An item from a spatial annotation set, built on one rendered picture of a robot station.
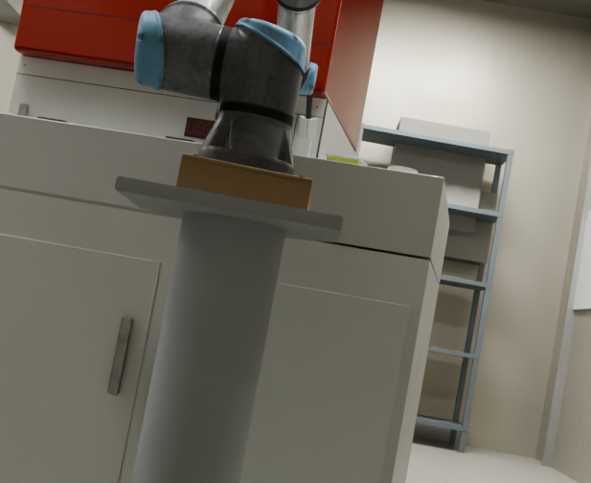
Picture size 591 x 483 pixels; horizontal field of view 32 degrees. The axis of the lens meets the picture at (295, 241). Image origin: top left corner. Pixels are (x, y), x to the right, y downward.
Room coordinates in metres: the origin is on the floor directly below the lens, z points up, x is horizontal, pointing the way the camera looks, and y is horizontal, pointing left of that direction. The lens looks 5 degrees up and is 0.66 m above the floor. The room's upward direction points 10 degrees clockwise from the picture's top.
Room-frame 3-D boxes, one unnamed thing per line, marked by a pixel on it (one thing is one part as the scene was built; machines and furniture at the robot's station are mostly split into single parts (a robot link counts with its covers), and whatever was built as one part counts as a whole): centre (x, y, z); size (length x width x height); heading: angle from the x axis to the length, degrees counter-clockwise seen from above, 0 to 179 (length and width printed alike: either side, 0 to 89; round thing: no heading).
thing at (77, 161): (1.96, 0.37, 0.89); 0.55 x 0.09 x 0.14; 80
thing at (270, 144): (1.57, 0.10, 0.93); 0.15 x 0.15 x 0.10
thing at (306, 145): (2.15, 0.02, 1.03); 0.06 x 0.04 x 0.13; 170
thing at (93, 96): (2.56, 0.39, 1.02); 0.81 x 0.03 x 0.40; 80
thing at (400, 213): (2.14, -0.12, 0.89); 0.62 x 0.35 x 0.14; 170
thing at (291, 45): (1.57, 0.10, 1.04); 0.13 x 0.12 x 0.14; 88
